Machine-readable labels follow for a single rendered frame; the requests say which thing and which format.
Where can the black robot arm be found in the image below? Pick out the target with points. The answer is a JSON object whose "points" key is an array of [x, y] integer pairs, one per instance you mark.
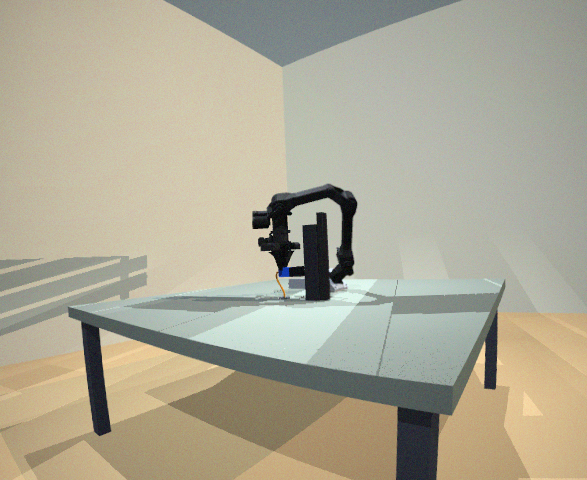
{"points": [[281, 204]]}

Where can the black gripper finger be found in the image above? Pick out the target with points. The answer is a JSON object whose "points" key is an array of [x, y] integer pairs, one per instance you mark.
{"points": [[279, 258], [287, 257]]}

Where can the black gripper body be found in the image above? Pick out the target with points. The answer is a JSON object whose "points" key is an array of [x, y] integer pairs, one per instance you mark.
{"points": [[280, 241]]}

